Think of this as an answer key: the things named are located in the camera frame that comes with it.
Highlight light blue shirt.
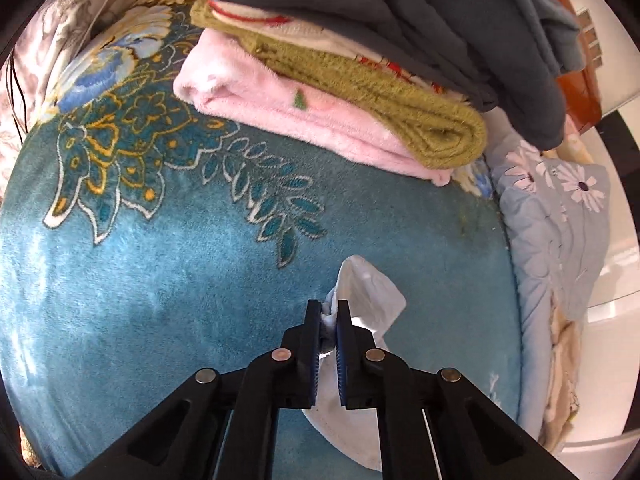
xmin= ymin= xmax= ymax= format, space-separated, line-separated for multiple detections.
xmin=305 ymin=255 xmax=407 ymax=471

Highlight dark grey folded clothes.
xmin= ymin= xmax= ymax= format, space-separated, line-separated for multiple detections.
xmin=208 ymin=0 xmax=586 ymax=152

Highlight cream knitted sweater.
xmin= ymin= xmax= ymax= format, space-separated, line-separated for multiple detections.
xmin=538 ymin=297 xmax=582 ymax=454

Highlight white black wardrobe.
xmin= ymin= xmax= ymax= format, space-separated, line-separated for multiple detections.
xmin=559 ymin=99 xmax=639 ymax=479

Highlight blue floral bed blanket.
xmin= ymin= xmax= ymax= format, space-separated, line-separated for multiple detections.
xmin=1 ymin=0 xmax=521 ymax=477

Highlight light blue daisy quilt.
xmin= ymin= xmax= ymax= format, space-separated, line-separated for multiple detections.
xmin=484 ymin=108 xmax=610 ymax=441

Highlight olive green folded towel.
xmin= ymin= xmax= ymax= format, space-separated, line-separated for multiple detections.
xmin=191 ymin=0 xmax=487 ymax=169

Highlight pink floral pillow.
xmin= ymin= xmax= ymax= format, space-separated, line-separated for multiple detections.
xmin=541 ymin=115 xmax=594 ymax=165

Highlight pink folded fleece garment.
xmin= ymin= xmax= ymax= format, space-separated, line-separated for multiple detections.
xmin=172 ymin=28 xmax=452 ymax=186

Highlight orange wooden headboard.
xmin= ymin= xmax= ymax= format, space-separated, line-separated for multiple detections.
xmin=522 ymin=0 xmax=604 ymax=136

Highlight grey floral pillow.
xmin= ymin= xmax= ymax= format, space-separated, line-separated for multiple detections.
xmin=1 ymin=0 xmax=136 ymax=188

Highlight wall switch panel row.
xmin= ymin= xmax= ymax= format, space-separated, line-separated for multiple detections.
xmin=577 ymin=9 xmax=603 ymax=68

